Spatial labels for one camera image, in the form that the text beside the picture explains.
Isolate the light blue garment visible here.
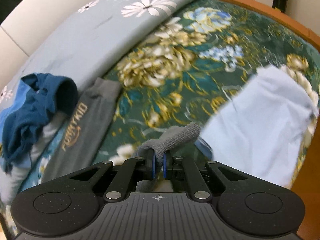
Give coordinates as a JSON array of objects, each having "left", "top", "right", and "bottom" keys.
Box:
[{"left": 0, "top": 77, "right": 61, "bottom": 170}]

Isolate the grey sweatshirt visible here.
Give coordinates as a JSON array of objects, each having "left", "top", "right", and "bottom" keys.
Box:
[{"left": 42, "top": 77, "right": 200, "bottom": 182}]

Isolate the grey floral folded duvet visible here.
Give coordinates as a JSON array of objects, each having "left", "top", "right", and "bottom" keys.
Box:
[{"left": 0, "top": 0, "right": 214, "bottom": 205}]

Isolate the dark blue fleece garment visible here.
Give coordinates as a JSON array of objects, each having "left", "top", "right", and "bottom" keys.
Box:
[{"left": 1, "top": 73, "right": 78, "bottom": 173}]

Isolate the orange wooden bed frame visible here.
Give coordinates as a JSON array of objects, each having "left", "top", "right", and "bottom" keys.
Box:
[{"left": 203, "top": 0, "right": 320, "bottom": 240}]

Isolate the teal floral bed blanket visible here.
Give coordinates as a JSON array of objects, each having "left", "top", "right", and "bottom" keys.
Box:
[{"left": 15, "top": 0, "right": 320, "bottom": 196}]

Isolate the white folded garment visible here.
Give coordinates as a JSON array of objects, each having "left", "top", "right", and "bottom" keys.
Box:
[{"left": 195, "top": 65, "right": 319, "bottom": 187}]

